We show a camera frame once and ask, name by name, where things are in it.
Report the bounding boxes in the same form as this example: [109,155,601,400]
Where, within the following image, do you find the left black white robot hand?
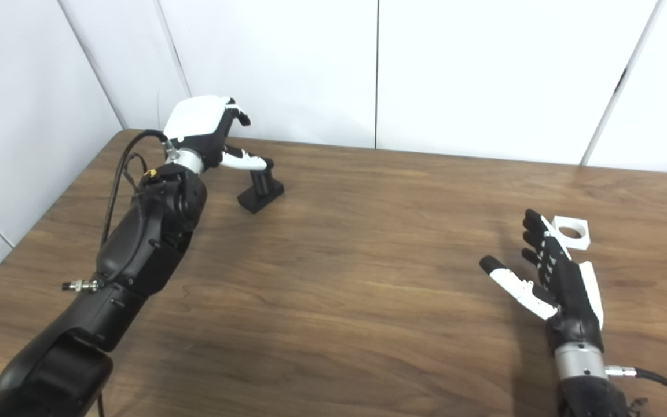
[163,96,274,172]

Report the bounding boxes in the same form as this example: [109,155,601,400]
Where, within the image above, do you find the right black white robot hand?
[479,209,605,354]

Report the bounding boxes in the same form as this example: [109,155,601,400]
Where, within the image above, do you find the white square piece with hole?
[551,215,591,251]

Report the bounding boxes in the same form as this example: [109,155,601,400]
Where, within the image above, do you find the black peg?
[237,165,285,215]

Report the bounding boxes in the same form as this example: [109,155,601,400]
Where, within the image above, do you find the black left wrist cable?
[61,130,171,293]

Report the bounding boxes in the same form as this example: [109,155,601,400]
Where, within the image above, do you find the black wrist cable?
[61,130,171,293]
[604,365,667,417]

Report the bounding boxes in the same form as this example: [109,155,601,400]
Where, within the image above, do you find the thin left wrist wires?
[125,152,157,195]

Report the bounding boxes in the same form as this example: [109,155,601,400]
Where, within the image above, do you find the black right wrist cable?
[604,365,667,417]

